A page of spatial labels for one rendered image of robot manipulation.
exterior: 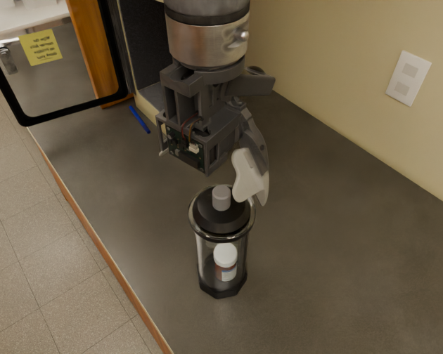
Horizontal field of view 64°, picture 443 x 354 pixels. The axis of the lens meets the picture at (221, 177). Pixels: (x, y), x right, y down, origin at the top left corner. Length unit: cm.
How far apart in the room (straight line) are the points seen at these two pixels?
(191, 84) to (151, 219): 55
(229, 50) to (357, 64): 71
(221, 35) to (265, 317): 54
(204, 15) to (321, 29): 77
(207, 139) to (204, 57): 8
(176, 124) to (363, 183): 67
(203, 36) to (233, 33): 3
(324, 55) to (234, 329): 74
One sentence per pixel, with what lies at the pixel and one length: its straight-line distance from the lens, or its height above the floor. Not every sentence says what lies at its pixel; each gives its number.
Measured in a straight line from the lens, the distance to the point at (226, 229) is 53.
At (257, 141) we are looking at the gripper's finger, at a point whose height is 134.
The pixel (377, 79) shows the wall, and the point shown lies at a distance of 99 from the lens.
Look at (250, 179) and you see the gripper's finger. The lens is 43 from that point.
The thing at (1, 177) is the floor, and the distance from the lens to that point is 256.
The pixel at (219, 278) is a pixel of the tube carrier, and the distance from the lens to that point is 66.
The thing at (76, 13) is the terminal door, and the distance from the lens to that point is 99.
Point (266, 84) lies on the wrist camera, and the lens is 45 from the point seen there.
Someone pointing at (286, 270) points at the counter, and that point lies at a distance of 77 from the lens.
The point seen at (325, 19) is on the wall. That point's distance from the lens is 104.
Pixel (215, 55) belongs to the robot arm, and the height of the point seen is 146.
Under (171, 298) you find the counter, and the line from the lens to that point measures 74.
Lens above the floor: 162
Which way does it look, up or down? 48 degrees down
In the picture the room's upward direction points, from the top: straight up
